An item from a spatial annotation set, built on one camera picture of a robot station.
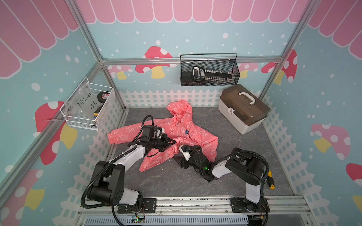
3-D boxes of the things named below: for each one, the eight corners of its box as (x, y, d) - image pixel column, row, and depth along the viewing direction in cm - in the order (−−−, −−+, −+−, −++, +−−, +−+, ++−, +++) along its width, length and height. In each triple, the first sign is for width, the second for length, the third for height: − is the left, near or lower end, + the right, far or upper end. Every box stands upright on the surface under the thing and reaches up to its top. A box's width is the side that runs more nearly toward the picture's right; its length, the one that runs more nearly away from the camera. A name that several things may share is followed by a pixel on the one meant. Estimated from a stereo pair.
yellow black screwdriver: (269, 188, 82) (271, 187, 80) (266, 171, 88) (268, 170, 86) (273, 189, 82) (275, 188, 79) (270, 172, 88) (272, 170, 86)
